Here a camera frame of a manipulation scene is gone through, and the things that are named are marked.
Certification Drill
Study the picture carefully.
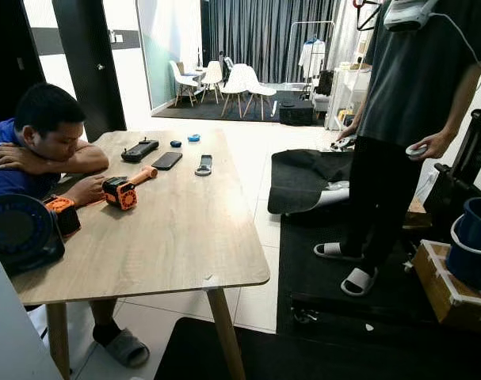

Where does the orange black boxy tool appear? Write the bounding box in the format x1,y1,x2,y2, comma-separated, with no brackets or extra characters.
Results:
44,196,82,238

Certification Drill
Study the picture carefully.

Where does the wooden box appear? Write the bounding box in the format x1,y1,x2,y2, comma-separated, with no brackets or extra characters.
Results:
411,239,481,331

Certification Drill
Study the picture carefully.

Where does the orange black tool with handle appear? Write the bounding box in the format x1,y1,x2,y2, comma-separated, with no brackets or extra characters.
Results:
102,165,158,211

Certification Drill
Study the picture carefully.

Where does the white hand controller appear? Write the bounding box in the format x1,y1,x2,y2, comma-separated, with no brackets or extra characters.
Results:
332,135,358,152
405,142,430,158

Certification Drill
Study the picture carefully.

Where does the white headset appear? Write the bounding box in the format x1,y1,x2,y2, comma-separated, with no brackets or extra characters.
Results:
382,0,440,33

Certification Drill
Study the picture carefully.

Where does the black cloth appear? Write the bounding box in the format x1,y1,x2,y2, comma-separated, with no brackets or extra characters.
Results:
267,148,357,216

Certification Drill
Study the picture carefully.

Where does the white cabinet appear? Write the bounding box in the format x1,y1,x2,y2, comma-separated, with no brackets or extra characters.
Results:
326,66,372,132

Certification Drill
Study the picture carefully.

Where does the white shell chair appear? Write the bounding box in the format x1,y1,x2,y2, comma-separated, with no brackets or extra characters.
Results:
168,60,202,108
220,63,277,121
200,60,226,105

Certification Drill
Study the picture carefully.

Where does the white board panel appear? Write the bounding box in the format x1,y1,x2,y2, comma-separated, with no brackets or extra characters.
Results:
0,237,63,380

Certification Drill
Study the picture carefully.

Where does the standing person in dark shirt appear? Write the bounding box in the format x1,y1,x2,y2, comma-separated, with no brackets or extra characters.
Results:
314,0,481,298

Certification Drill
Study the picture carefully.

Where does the seated person in blue shirt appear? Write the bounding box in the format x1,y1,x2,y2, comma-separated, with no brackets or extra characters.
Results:
0,82,151,370

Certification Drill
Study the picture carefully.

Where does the black case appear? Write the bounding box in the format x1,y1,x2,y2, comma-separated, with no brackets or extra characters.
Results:
424,108,481,240

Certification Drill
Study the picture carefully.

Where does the blue bucket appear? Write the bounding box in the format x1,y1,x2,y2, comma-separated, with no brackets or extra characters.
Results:
447,197,481,293

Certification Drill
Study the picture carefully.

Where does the dark rug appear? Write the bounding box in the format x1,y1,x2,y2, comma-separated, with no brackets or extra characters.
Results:
151,89,306,124

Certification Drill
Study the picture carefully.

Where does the white slipper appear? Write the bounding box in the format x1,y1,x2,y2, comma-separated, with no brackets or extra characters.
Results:
340,267,379,298
314,241,365,263

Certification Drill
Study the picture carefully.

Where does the black foam puzzle mat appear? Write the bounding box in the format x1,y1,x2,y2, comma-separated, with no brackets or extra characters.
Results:
155,317,481,380

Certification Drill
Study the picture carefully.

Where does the grey slipper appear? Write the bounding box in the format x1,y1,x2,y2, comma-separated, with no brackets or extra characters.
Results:
97,327,151,370

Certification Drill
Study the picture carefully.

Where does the black floor mat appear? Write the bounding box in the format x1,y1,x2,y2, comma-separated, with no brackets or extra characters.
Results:
275,212,481,335

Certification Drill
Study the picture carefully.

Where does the wooden table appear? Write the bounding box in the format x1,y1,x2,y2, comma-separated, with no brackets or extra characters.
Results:
9,129,272,380

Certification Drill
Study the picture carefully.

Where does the dark grey curtain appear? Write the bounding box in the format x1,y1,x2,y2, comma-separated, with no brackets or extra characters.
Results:
200,0,361,85

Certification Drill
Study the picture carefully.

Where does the white headset cable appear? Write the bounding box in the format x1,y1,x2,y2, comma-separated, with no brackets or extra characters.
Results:
437,11,481,77

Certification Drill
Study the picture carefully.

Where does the black smartphone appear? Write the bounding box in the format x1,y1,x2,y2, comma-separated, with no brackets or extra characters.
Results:
151,151,184,172

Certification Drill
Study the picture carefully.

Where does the metal clothes rack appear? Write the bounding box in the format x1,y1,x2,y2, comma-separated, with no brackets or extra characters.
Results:
285,21,337,89

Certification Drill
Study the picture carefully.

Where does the black box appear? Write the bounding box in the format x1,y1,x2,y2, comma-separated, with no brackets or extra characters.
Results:
278,101,315,127

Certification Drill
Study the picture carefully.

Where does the black door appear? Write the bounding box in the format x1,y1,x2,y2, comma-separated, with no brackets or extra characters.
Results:
0,0,48,132
52,0,128,144

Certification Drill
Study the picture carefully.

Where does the grey key fob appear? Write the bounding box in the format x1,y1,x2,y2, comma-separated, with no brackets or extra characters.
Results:
195,154,214,177

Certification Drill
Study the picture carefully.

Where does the round black fan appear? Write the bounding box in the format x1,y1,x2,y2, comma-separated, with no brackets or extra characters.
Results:
0,194,66,277

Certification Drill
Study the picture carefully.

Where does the white hanging shirt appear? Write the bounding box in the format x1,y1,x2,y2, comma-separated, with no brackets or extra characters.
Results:
298,39,329,81

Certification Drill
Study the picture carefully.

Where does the black handheld controller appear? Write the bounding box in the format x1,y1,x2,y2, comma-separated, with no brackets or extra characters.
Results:
120,139,161,164

